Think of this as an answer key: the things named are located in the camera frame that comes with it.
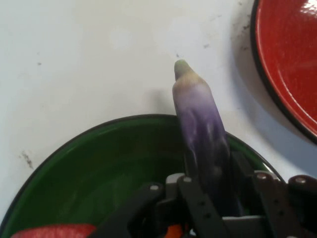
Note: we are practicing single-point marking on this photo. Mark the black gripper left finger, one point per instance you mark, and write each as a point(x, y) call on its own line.
point(195, 208)

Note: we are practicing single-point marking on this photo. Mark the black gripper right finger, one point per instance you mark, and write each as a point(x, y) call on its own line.
point(284, 210)

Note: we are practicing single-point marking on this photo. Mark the purple toy eggplant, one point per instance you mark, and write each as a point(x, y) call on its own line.
point(200, 119)

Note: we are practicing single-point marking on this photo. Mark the orange toy fruit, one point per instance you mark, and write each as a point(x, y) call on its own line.
point(174, 232)

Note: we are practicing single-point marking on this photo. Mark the green round plate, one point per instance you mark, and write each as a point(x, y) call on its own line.
point(99, 161)

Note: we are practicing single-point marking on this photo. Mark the red round plate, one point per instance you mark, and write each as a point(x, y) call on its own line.
point(292, 62)

